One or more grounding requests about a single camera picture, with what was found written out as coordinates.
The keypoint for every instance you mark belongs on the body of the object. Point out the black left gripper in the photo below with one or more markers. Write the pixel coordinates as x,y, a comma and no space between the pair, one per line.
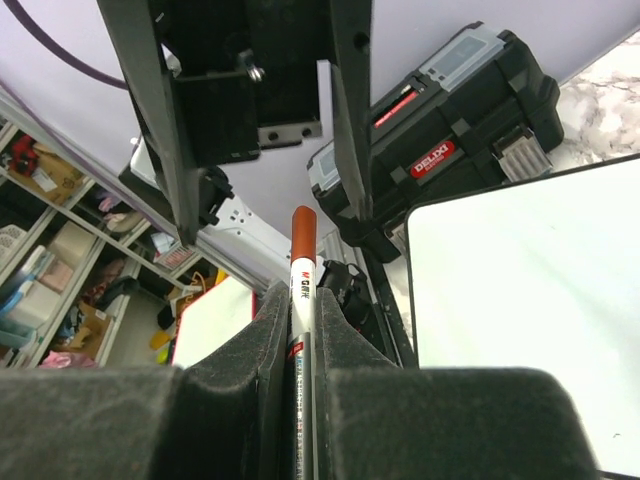
247,82

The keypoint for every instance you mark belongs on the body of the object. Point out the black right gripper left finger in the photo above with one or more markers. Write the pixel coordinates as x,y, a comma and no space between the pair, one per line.
218,419

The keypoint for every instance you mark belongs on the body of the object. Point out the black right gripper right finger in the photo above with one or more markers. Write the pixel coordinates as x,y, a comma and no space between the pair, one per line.
379,421

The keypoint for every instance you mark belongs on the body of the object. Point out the red capped whiteboard marker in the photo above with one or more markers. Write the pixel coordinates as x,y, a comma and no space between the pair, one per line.
300,342

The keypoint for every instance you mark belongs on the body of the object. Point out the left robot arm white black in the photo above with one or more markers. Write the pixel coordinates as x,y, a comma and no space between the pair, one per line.
221,210

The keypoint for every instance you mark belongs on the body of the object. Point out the storage shelf with clutter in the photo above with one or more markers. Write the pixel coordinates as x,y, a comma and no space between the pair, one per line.
133,326

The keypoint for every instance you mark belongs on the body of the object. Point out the black plastic toolbox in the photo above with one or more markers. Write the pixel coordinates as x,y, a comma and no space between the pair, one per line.
479,113

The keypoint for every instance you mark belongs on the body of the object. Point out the white whiteboard black frame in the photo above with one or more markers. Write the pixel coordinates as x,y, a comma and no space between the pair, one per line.
543,274

